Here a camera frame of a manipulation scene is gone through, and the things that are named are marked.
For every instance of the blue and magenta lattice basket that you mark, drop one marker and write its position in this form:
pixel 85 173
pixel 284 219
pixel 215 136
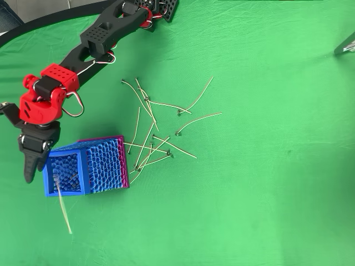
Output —
pixel 105 166

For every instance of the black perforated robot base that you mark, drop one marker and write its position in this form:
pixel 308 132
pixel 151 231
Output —
pixel 170 9

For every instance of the metal stand pole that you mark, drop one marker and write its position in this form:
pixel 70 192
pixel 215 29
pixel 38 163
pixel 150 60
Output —
pixel 345 44

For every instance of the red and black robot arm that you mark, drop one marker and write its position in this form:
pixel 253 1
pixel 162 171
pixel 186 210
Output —
pixel 102 36

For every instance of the green cloth with black rim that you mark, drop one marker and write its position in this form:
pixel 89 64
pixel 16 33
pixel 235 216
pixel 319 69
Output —
pixel 249 166

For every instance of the candle wick with metal tab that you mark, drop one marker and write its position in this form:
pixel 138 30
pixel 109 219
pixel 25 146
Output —
pixel 137 169
pixel 172 156
pixel 152 144
pixel 153 135
pixel 146 98
pixel 64 210
pixel 123 81
pixel 129 152
pixel 177 134
pixel 136 79
pixel 168 152
pixel 179 113
pixel 136 166

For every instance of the clear plastic stand foot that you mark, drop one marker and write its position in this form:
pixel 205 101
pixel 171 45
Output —
pixel 350 50

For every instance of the small camera on black bracket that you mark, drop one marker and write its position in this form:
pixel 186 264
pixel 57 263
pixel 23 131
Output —
pixel 11 110

